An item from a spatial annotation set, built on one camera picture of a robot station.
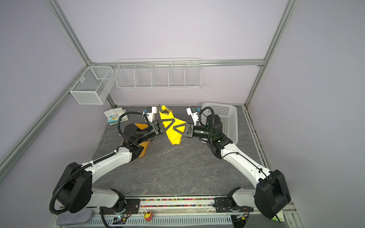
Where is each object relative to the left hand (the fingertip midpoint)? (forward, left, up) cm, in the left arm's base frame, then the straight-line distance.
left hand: (175, 123), depth 66 cm
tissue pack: (+31, +49, -27) cm, 64 cm away
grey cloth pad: (-31, +49, -31) cm, 65 cm away
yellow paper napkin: (-4, +1, -3) cm, 5 cm away
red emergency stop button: (-33, +15, -28) cm, 46 cm away
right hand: (-2, +1, -2) cm, 3 cm away
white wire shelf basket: (+48, +12, -4) cm, 50 cm away
